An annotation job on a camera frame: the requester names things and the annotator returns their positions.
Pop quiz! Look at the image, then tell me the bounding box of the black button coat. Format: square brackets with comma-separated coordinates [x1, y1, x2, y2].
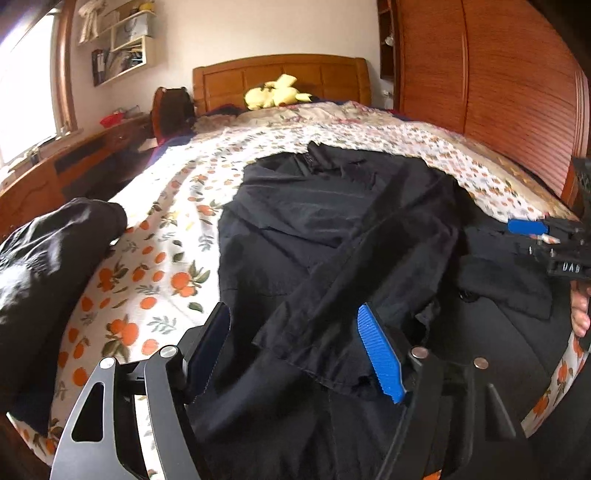
[189, 141, 578, 480]

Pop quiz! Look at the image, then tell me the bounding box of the white wall shelf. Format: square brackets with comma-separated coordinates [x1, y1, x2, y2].
[76, 4, 158, 88]

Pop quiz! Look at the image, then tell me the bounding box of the white paper bag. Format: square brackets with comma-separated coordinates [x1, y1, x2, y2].
[113, 11, 148, 38]

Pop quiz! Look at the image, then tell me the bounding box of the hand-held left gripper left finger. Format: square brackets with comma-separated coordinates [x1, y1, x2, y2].
[48, 302, 232, 480]

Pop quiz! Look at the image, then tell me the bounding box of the dark blue bed sheet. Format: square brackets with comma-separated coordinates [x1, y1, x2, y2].
[148, 134, 195, 158]

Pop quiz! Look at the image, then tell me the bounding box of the tied cream curtain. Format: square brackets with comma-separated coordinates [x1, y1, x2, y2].
[78, 0, 109, 44]

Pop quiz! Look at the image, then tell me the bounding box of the bed with orange-print sheet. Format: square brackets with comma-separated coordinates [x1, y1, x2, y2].
[7, 122, 591, 480]

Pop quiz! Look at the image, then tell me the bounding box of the row of books and folders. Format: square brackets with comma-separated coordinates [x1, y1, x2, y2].
[92, 44, 145, 84]

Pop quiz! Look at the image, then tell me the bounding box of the dark folded garment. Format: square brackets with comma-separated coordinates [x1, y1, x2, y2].
[0, 198, 129, 435]

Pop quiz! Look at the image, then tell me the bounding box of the wooden desk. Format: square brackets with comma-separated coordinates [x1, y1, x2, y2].
[0, 113, 158, 241]

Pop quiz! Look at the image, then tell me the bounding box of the wooden bed headboard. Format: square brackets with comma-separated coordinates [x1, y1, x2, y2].
[191, 54, 372, 116]

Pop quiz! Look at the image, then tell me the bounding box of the yellow plush toy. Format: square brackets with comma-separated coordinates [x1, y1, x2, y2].
[244, 74, 314, 112]

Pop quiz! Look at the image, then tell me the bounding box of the wooden slatted wardrobe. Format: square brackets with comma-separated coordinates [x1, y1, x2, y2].
[376, 0, 591, 208]

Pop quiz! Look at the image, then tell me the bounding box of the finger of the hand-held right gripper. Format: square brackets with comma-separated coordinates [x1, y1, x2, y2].
[507, 218, 561, 237]
[526, 236, 561, 259]

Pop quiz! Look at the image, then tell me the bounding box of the floral quilt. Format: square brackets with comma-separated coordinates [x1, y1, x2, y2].
[191, 100, 578, 217]

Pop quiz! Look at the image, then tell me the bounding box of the wooden frame window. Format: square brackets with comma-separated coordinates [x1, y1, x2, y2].
[0, 0, 79, 171]

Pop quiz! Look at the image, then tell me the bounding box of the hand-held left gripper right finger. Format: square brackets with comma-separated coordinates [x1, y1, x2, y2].
[357, 302, 518, 480]

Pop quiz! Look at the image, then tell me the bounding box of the person's right hand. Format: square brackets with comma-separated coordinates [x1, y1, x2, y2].
[570, 281, 591, 340]

